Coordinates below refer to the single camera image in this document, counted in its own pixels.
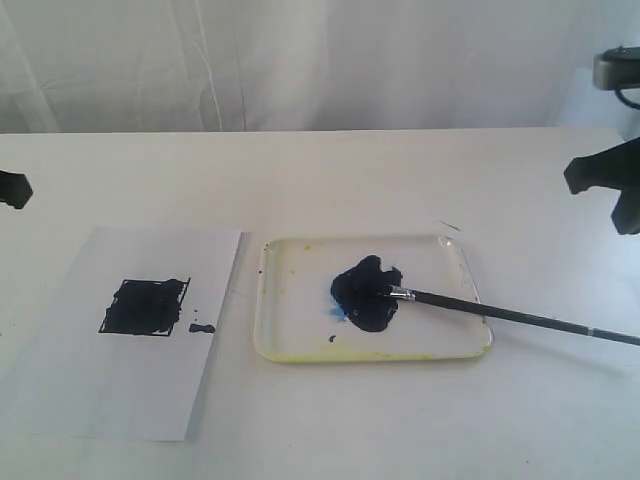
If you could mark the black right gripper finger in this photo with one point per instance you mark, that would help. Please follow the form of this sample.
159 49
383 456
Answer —
616 168
626 213

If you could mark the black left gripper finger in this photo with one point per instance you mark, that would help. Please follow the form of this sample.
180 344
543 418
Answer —
15 189

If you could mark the black paintbrush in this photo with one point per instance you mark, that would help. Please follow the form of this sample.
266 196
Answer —
450 303

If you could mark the white paper sheet with square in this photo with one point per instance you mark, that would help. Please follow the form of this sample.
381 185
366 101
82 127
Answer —
121 351

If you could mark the dark blue paint blob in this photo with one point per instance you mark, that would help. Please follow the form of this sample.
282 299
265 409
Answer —
356 292

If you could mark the white plastic paint tray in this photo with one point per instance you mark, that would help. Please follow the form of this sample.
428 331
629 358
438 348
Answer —
304 313

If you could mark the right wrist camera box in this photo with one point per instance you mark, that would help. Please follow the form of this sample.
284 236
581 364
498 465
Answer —
617 69

